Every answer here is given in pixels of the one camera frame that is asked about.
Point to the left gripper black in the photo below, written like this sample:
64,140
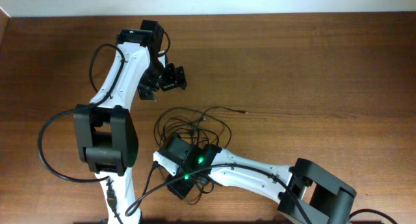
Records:
173,80

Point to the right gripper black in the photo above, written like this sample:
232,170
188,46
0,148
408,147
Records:
181,190

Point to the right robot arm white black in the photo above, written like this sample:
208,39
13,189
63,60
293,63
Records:
304,192

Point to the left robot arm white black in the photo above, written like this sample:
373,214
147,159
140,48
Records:
106,138

